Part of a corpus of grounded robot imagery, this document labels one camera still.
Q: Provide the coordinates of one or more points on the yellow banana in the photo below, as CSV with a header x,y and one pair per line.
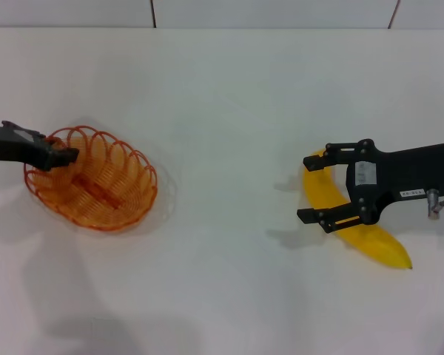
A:
x,y
373,244

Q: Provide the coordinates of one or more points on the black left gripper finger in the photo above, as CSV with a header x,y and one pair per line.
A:
x,y
55,143
63,157

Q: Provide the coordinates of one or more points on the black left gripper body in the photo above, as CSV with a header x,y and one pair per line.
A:
x,y
15,146

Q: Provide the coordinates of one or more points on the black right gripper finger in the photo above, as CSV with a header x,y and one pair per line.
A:
x,y
342,155
346,216

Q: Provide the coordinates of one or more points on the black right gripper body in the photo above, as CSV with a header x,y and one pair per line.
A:
x,y
403,174

